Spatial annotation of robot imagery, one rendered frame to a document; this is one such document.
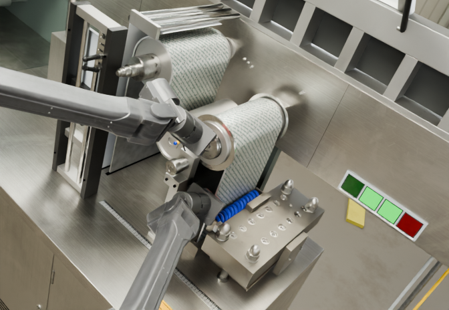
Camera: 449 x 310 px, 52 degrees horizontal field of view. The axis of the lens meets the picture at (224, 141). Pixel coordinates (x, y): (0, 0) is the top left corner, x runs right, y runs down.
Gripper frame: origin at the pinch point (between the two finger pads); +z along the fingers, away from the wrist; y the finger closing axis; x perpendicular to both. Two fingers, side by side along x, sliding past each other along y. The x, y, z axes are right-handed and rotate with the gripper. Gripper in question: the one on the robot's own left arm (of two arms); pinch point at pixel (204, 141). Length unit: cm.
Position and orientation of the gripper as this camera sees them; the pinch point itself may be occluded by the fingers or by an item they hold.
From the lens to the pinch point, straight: 111.8
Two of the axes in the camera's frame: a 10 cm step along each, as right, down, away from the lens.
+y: 7.2, 5.8, -3.7
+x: 6.3, -7.8, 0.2
